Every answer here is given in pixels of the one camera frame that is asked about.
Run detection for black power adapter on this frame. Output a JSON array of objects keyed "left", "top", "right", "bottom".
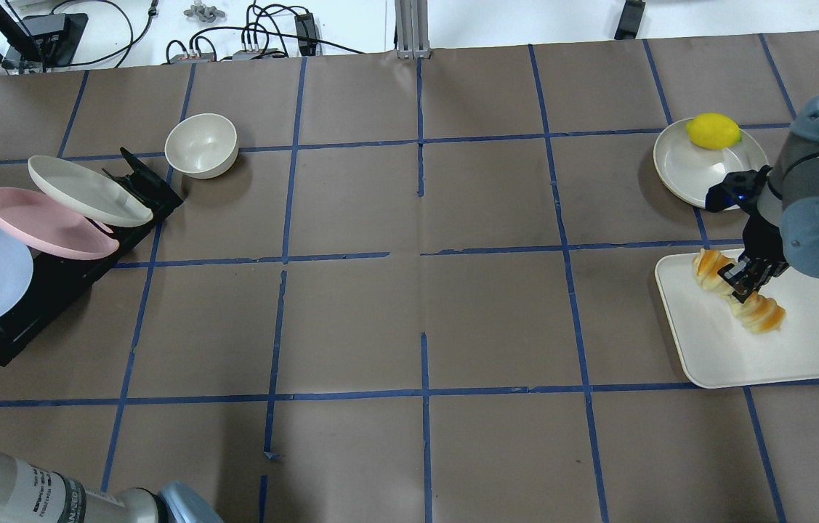
[{"left": 295, "top": 12, "right": 320, "bottom": 57}]

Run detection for pink plate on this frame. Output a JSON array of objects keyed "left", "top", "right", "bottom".
[{"left": 0, "top": 187, "right": 120, "bottom": 259}]

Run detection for cream bowl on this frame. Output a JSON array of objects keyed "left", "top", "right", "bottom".
[{"left": 164, "top": 113, "right": 239, "bottom": 179}]

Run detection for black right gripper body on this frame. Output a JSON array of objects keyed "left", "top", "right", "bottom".
[{"left": 718, "top": 218, "right": 790, "bottom": 291}]

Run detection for black tripod stand base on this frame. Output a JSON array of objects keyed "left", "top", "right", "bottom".
[{"left": 0, "top": 1, "right": 89, "bottom": 69}]

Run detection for cream plate in rack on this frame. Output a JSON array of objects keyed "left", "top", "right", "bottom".
[{"left": 27, "top": 155, "right": 153, "bottom": 227}]

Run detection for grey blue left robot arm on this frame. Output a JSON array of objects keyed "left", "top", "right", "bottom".
[{"left": 0, "top": 453, "right": 223, "bottom": 522}]

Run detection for black cables on bench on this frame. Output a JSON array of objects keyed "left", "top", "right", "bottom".
[{"left": 166, "top": 0, "right": 366, "bottom": 66}]

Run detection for cream round plate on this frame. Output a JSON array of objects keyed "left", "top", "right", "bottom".
[{"left": 653, "top": 118, "right": 768, "bottom": 209}]

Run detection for aluminium frame post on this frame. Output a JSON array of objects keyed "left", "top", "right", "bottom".
[{"left": 395, "top": 0, "right": 432, "bottom": 60}]

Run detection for white rectangular tray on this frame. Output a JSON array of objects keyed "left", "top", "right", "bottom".
[{"left": 655, "top": 253, "right": 819, "bottom": 389}]

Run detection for black dish rack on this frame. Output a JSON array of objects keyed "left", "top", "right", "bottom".
[{"left": 0, "top": 149, "right": 182, "bottom": 365}]

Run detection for yellow lemon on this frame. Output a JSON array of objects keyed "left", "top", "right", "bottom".
[{"left": 685, "top": 112, "right": 742, "bottom": 151}]

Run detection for spiral orange cream bread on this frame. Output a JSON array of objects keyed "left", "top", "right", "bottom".
[{"left": 693, "top": 248, "right": 786, "bottom": 336}]

